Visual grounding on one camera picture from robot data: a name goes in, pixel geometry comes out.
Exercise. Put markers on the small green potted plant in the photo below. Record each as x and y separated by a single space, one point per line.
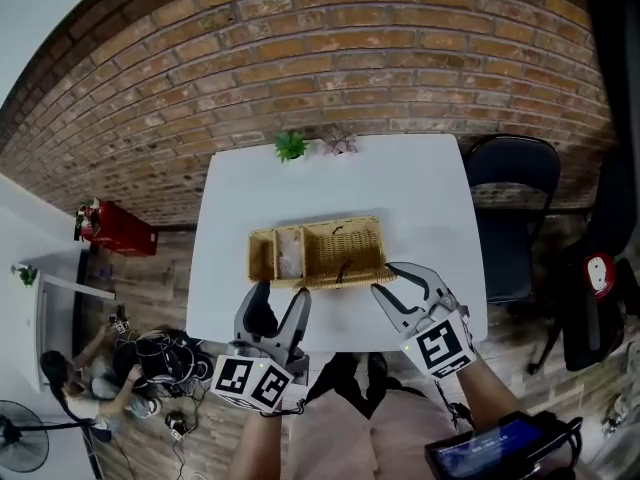
290 147

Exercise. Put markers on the person's black left shoe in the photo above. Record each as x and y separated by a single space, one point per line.
335 373

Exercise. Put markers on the person's right forearm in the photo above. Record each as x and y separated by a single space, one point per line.
487 393

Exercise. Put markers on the black standing fan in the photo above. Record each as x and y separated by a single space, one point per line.
20 438

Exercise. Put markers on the person's black right shoe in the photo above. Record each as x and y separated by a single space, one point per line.
377 370

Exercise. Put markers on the white power strip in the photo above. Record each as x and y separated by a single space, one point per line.
179 425

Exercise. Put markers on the person's left forearm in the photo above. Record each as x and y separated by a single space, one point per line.
262 448

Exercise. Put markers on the white table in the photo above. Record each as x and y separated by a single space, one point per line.
350 188

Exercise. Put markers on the black wrist-worn screen device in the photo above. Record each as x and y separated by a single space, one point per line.
495 448

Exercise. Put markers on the white desk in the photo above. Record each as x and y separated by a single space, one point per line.
30 248

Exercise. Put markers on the black office chair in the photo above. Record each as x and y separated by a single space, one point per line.
600 328

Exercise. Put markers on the small leafy desk plant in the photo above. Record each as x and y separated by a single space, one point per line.
26 275

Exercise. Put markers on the red and white helmet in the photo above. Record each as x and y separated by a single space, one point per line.
599 275

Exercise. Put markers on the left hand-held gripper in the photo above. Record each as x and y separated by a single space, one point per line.
250 380

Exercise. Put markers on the black folding chair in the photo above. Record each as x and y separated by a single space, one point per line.
510 218

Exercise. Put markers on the person's black shoe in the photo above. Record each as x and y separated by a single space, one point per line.
335 373
377 370

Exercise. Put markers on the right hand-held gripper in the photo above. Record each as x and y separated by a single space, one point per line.
442 345

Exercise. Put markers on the person's pink clothing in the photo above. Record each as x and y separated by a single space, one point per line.
340 443

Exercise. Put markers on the wicker basket organizer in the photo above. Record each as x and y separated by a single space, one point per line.
345 253

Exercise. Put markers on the red cabinet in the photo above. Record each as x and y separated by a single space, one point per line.
120 230

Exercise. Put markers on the small pink potted plant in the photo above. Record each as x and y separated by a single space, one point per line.
340 143

